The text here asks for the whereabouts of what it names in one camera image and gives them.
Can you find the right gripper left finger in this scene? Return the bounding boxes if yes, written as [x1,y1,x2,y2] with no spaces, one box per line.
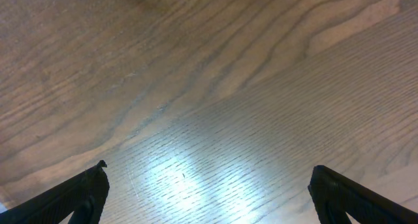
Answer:
[1,160,110,224]

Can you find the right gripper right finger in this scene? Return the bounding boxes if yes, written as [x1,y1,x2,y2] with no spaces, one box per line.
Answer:
[308,165,417,224]

